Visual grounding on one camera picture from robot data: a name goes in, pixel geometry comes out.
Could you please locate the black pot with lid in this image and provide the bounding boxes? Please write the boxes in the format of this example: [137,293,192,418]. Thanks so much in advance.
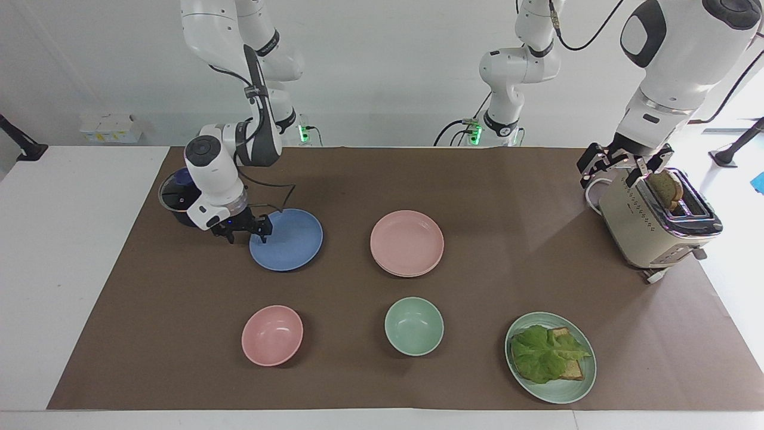
[158,167,207,228]

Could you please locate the pink bowl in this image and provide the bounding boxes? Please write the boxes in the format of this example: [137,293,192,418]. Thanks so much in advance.
[241,305,304,367]

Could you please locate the blue plate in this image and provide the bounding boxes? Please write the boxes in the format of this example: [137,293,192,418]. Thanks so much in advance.
[249,208,324,272]

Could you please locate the toast slice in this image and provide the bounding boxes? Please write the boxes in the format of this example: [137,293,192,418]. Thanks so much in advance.
[648,170,685,211]

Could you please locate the white toaster cord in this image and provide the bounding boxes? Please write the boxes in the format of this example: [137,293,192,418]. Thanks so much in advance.
[584,177,617,217]

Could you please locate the black cable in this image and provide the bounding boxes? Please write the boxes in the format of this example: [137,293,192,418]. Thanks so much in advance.
[688,59,764,125]
[236,170,297,217]
[433,90,494,148]
[547,0,627,52]

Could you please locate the black stand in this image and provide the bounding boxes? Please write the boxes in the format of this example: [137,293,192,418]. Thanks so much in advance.
[708,116,764,167]
[0,113,49,162]

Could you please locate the cream toaster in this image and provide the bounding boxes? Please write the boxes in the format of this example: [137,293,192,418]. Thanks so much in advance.
[597,168,723,284]

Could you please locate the pink plate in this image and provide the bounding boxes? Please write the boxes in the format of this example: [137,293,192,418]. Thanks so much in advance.
[369,210,445,276]

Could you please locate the green plate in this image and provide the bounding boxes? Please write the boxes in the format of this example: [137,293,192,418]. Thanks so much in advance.
[504,311,597,405]

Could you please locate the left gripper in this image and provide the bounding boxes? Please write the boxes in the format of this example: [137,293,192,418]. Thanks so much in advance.
[576,135,676,191]

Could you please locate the white boxes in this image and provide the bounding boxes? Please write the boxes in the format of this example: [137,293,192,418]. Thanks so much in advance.
[79,113,144,144]

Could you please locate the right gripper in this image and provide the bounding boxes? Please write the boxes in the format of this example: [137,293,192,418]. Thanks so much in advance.
[210,210,274,245]

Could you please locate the green bowl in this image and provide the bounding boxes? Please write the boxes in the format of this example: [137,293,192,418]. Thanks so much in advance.
[384,296,445,358]

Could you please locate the green lettuce leaf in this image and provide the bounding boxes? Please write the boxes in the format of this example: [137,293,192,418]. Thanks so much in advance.
[510,324,593,385]

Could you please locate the bread slice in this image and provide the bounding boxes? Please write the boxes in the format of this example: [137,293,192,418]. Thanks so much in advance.
[549,326,586,381]

